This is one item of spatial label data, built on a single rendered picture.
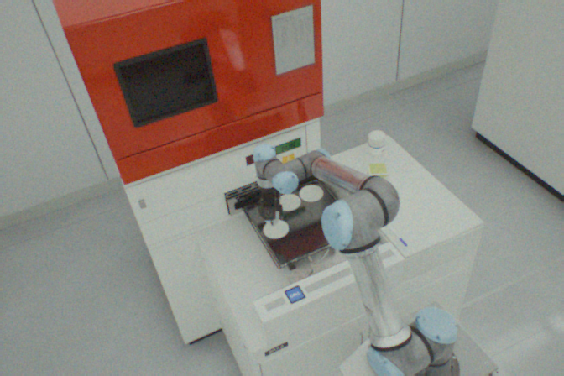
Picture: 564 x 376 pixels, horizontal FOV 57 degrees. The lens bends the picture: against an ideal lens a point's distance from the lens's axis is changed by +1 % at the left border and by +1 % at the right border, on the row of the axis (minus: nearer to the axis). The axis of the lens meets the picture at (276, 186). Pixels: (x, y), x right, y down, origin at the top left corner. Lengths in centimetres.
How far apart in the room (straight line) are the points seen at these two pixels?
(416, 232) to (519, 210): 166
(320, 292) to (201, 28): 94
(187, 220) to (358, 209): 100
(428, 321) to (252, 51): 101
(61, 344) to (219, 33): 202
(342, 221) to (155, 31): 80
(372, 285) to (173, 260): 112
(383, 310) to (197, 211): 99
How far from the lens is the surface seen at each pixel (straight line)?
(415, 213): 203
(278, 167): 167
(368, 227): 134
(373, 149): 224
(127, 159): 184
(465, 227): 202
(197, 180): 204
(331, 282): 181
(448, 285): 223
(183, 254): 229
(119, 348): 299
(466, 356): 179
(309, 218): 208
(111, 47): 164
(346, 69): 407
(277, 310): 175
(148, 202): 204
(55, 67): 334
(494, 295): 308
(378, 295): 142
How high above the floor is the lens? 241
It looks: 43 degrees down
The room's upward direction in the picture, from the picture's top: 7 degrees counter-clockwise
